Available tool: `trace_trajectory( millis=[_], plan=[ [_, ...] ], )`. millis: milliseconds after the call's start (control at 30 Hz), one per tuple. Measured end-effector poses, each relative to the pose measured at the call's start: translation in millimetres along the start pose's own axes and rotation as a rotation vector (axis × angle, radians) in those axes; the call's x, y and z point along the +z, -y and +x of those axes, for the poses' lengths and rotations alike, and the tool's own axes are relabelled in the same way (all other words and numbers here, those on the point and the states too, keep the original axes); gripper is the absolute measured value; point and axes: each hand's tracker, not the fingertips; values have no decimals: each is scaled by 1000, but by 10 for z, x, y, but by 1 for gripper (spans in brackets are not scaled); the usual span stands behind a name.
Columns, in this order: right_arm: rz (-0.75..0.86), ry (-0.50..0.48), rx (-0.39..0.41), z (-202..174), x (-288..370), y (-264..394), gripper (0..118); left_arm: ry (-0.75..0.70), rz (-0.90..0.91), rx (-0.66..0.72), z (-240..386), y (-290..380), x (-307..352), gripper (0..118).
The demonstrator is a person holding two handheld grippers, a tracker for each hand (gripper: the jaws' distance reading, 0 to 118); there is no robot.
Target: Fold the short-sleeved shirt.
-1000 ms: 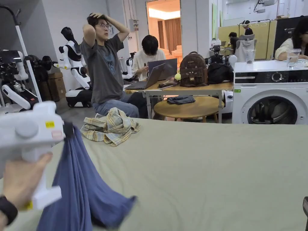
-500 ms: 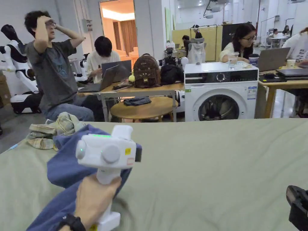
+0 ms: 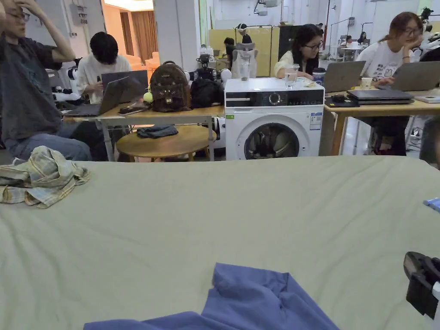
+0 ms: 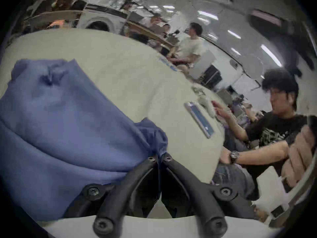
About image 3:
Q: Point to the white robot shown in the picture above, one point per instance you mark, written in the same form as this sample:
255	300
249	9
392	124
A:
67	87

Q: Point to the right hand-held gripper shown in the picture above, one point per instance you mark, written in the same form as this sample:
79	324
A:
420	292

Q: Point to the black robot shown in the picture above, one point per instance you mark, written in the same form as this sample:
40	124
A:
206	68

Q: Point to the bed with pale green sheet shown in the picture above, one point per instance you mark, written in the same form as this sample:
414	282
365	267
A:
206	213

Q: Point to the small blue flat object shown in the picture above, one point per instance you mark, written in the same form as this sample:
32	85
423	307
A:
433	204

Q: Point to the white washing machine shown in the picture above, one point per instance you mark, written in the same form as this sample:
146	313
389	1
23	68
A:
275	117

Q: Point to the group of people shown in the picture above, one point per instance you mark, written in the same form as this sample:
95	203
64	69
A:
355	39

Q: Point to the pale plaid shirt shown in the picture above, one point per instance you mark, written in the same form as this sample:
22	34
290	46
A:
48	175

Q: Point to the blue garment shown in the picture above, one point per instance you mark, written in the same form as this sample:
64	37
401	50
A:
247	299

